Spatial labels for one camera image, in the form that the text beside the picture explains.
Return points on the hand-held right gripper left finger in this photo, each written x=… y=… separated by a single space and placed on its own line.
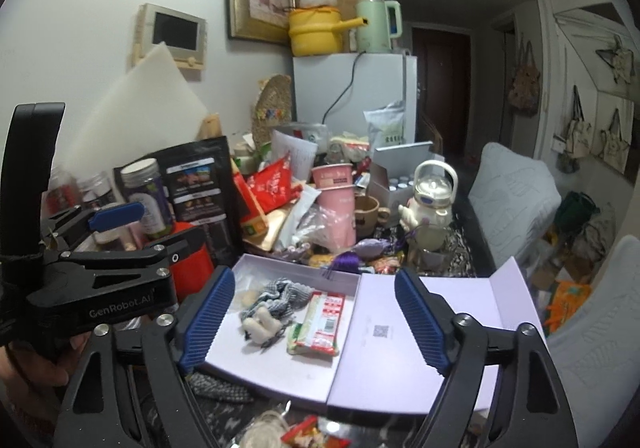
x=207 y=318

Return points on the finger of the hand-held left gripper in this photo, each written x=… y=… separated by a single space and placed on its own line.
x=150 y=258
x=117 y=215

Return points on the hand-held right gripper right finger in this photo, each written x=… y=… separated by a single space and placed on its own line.
x=420 y=318

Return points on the lilac gift box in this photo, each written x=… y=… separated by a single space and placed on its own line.
x=370 y=308

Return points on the dark checkered cloth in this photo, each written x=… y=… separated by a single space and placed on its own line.
x=220 y=385

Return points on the grey checkered cloth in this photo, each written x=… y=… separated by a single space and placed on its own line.
x=287 y=295

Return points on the green snack packet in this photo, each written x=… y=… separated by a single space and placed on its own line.
x=320 y=323

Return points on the red gold snack packet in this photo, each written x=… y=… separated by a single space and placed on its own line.
x=302 y=435

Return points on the person's left forearm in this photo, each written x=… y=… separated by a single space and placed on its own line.
x=20 y=413

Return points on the person's left hand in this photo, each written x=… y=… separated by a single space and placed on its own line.
x=30 y=368

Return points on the group of clear spice jars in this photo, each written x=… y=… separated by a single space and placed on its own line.
x=147 y=198

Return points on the red canister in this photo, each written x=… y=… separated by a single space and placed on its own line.
x=192 y=278

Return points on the glass cup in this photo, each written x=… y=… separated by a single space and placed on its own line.
x=427 y=248

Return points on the purple sachet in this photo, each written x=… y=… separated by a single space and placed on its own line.
x=372 y=247

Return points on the black printed pouch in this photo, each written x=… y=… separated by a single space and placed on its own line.
x=200 y=178

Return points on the purple tassel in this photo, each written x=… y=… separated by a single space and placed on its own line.
x=347 y=260

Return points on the brown mug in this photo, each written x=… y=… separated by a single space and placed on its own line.
x=367 y=215

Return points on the white cutting board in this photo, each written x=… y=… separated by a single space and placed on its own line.
x=145 y=103

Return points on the white teapot kettle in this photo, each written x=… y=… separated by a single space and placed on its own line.
x=430 y=200

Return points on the pink tumbler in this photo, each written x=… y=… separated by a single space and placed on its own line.
x=337 y=218

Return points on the red snack bag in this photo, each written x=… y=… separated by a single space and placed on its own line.
x=270 y=185

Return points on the orange plastic bag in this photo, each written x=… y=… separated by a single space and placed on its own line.
x=565 y=300

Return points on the chair with pale blue cover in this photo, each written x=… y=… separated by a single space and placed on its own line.
x=600 y=343
x=510 y=198

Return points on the white box of bottles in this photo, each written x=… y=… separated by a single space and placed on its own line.
x=395 y=160

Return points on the pink paper cup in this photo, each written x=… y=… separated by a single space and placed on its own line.
x=332 y=175

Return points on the white paper sheet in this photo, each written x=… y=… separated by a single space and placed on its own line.
x=295 y=150

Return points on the woven straw mat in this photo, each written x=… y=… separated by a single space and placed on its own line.
x=272 y=103

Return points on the dark green bag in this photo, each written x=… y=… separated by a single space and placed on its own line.
x=580 y=208

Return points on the green white pouch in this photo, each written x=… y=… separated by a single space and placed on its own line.
x=387 y=125

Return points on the white fridge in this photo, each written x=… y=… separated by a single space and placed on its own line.
x=310 y=88

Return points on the dark brown door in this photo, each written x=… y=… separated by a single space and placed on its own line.
x=445 y=88

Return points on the canvas tote bag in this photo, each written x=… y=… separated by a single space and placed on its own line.
x=575 y=135
x=612 y=143

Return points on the brown hanging bag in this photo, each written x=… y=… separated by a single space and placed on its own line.
x=524 y=88

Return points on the yellow pot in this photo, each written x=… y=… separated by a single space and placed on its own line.
x=312 y=35

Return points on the green electric kettle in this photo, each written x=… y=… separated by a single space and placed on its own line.
x=372 y=25

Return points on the star shaped bag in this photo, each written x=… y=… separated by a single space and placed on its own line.
x=620 y=60

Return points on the wall intercom panel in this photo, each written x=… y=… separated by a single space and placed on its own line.
x=175 y=30

